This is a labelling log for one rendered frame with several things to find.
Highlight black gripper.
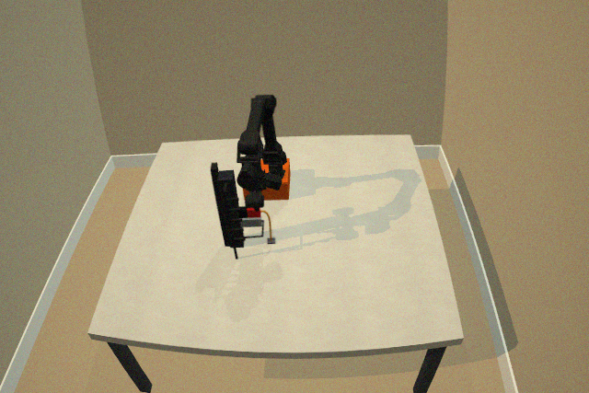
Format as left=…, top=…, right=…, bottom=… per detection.
left=245, top=169, right=264, bottom=212

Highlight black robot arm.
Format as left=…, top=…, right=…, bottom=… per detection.
left=237, top=95, right=287, bottom=191

